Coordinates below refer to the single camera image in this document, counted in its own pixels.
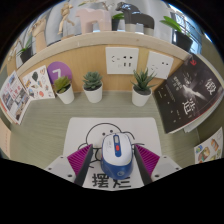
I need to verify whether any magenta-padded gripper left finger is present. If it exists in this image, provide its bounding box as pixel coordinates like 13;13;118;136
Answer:
44;143;94;187

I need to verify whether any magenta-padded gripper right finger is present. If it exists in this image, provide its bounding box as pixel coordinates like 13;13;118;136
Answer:
133;143;183;186

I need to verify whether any white and blue computer mouse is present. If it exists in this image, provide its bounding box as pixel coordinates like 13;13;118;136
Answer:
100;132;134;179

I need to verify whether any white mouse pad with cartoon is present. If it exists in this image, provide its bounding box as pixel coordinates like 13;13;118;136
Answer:
62;116;163;191

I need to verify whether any colourful sticker sheet card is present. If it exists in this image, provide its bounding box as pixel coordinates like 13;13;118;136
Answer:
193;126;224;164

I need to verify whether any small succulent in white pot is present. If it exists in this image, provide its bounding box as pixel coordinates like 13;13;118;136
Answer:
82;70;104;104
53;75;76;105
130;68;157;108

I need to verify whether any black book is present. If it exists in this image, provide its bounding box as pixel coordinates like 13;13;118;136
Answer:
153;54;224;134

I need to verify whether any red-spined photo magazine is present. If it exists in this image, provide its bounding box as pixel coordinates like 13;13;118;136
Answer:
0;70;33;126

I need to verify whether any white sticker sheet card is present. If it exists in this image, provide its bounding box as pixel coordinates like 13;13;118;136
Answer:
21;64;56;101

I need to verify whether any round purple number sign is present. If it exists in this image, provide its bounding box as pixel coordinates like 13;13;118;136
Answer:
46;61;74;86

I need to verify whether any wooden desk back ledge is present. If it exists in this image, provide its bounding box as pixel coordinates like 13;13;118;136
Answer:
0;30;201;94

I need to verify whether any green plant in black pot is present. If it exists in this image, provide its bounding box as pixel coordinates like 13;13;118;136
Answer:
159;14;194;53

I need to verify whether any wooden hand model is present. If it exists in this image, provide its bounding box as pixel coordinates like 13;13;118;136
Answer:
31;16;48;53

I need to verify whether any grey curtain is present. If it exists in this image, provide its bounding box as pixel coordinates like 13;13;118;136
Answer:
43;0;118;38

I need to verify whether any wooden artist mannequin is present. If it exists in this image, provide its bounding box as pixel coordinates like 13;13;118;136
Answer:
58;3;76;36

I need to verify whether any dark grey horse figure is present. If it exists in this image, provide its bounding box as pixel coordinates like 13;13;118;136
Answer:
115;1;156;37

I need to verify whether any pink horse figure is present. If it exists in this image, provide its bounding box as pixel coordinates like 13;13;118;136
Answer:
74;7;113;34

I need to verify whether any window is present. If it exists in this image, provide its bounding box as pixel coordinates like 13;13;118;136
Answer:
166;3;208;44

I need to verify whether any white wall socket plate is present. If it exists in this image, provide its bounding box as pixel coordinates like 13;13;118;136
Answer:
145;50;175;80
105;46;140;75

